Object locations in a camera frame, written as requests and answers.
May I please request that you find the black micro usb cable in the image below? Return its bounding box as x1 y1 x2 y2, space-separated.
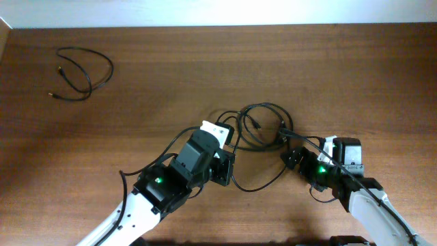
235 105 291 153

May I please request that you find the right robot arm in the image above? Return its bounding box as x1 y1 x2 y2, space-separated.
281 136 431 246

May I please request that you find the thin black usb cable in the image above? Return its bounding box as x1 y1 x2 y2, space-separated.
47 46 115 103

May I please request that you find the right camera black cable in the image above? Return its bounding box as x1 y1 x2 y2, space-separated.
279 126 421 246

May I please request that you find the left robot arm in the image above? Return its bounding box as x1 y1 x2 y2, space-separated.
80 122 235 245

